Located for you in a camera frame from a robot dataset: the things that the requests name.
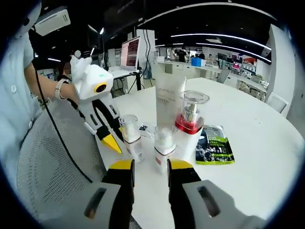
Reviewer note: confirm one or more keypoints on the straight ceiling light strip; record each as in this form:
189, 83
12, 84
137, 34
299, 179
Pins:
214, 35

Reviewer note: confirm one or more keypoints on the white skincare bottle red collar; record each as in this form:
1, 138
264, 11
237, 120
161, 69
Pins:
190, 136

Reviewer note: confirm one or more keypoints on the small white skincare bottle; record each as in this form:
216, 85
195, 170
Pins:
132, 140
164, 148

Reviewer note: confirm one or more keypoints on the white laptop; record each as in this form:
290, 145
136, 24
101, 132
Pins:
129, 53

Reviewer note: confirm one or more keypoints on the large white skincare tube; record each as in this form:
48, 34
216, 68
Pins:
166, 102

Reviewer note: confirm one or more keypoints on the green black skincare sachet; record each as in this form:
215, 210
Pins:
215, 148

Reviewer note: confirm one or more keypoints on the grey office chair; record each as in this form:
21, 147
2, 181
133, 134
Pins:
224, 75

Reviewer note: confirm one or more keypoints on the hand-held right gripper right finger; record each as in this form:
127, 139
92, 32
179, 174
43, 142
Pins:
202, 205

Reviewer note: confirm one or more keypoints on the white ceiling air conditioner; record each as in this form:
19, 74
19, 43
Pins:
53, 20

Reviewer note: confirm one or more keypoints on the grey mesh chair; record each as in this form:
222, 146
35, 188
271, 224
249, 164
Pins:
47, 162

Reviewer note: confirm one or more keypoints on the clear skincare sample packet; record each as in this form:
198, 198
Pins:
145, 128

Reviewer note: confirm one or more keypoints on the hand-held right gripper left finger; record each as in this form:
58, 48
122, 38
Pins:
104, 205

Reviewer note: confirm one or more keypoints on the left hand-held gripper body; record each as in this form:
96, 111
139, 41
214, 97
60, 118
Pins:
91, 83

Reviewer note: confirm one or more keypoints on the blue storage box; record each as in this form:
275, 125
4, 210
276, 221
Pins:
198, 62

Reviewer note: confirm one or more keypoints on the white office chair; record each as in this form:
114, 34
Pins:
276, 102

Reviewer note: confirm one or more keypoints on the curved ceiling light strip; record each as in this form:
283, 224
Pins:
190, 8

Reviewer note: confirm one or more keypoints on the person's light blue shirt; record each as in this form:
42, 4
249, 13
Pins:
14, 100

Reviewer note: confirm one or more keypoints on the person's left hand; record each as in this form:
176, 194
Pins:
79, 65

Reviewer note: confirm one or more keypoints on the white wrist watch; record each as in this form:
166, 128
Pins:
59, 89

